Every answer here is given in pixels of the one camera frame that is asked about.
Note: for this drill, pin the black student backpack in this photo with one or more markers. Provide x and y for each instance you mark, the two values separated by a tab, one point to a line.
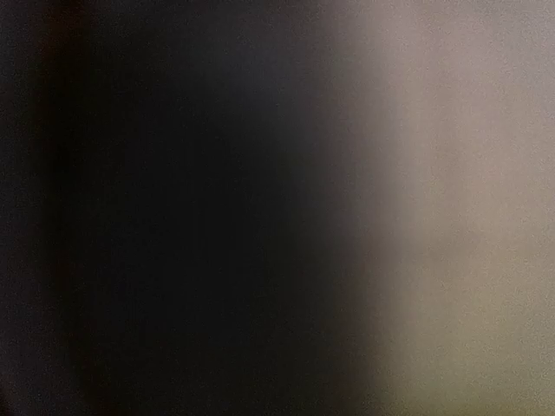
190	208

